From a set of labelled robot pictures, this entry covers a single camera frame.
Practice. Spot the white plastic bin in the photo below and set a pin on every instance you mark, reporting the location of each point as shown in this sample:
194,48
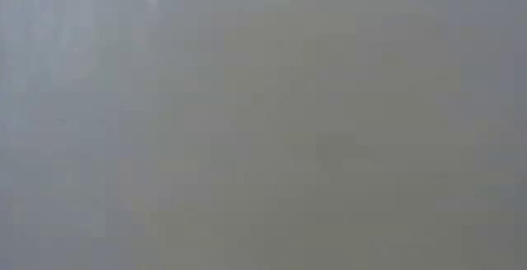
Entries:
263,122

